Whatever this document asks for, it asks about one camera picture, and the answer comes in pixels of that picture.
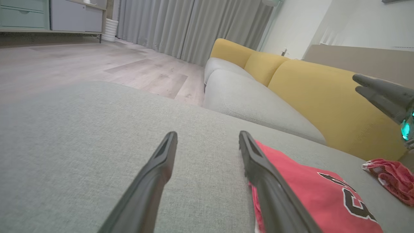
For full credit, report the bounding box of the red mesh shorts white trim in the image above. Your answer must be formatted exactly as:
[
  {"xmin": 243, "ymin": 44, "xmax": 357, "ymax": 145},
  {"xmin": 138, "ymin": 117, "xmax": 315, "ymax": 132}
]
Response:
[{"xmin": 361, "ymin": 158, "xmax": 414, "ymax": 207}]

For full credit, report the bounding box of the green and grey sideboard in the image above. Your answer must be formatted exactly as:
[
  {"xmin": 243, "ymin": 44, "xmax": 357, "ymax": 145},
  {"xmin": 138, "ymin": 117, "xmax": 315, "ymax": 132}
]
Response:
[{"xmin": 0, "ymin": 0, "xmax": 108, "ymax": 43}]

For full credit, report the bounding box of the small yellow sofa backrest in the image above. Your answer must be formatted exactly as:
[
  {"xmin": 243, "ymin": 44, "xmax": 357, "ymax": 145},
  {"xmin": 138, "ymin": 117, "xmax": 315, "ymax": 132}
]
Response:
[{"xmin": 210, "ymin": 38, "xmax": 257, "ymax": 69}]

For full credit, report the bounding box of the small grey sofa seat cushion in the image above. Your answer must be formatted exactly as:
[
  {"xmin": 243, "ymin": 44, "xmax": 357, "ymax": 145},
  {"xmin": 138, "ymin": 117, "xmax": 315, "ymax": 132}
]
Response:
[{"xmin": 204, "ymin": 57, "xmax": 256, "ymax": 85}]

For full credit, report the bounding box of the beige flat panel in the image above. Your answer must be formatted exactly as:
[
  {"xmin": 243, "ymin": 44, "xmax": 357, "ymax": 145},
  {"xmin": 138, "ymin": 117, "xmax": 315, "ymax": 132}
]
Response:
[{"xmin": 302, "ymin": 44, "xmax": 414, "ymax": 88}]

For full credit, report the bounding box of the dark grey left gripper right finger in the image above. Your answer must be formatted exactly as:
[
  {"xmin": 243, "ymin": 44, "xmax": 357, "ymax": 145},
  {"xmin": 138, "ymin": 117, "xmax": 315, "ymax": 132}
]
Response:
[{"xmin": 238, "ymin": 130, "xmax": 323, "ymax": 233}]

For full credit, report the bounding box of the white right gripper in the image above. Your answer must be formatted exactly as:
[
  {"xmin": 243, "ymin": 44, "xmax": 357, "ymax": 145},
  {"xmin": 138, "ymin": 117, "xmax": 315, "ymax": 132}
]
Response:
[{"xmin": 352, "ymin": 73, "xmax": 414, "ymax": 150}]

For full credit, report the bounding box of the white ribbed planter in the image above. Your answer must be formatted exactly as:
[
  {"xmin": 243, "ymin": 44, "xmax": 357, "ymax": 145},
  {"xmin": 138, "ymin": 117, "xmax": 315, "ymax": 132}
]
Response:
[{"xmin": 102, "ymin": 18, "xmax": 119, "ymax": 43}]

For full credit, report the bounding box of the large grey sofa seat cushion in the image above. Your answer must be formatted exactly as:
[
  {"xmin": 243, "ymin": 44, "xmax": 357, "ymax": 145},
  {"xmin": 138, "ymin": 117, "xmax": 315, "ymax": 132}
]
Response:
[{"xmin": 0, "ymin": 81, "xmax": 414, "ymax": 233}]

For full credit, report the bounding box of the large yellow sofa backrest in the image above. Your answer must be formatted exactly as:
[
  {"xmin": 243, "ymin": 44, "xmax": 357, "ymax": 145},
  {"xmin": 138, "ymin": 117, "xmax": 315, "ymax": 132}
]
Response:
[{"xmin": 267, "ymin": 59, "xmax": 409, "ymax": 162}]

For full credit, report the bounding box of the medium yellow sofa backrest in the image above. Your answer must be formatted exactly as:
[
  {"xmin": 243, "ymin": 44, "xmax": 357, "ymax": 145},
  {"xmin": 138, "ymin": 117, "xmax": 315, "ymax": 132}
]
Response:
[{"xmin": 244, "ymin": 51, "xmax": 290, "ymax": 87}]

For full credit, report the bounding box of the red basketball jersey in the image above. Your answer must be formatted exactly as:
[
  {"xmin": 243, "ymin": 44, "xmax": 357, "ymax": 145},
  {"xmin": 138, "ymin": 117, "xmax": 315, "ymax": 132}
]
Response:
[{"xmin": 248, "ymin": 139, "xmax": 384, "ymax": 233}]

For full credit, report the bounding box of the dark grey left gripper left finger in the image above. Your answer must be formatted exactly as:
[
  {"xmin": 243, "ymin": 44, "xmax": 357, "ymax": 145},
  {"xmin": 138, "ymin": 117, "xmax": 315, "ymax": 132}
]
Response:
[{"xmin": 98, "ymin": 131, "xmax": 178, "ymax": 233}]

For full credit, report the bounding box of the grey pleated curtain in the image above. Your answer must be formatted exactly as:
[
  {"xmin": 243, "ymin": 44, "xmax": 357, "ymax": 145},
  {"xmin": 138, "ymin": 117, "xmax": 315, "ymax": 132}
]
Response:
[{"xmin": 112, "ymin": 0, "xmax": 276, "ymax": 67}]

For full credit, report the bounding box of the medium grey sofa seat cushion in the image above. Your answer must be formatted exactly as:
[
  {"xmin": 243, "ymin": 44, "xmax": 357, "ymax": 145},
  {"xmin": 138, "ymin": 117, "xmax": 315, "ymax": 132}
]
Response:
[{"xmin": 202, "ymin": 69, "xmax": 327, "ymax": 146}]

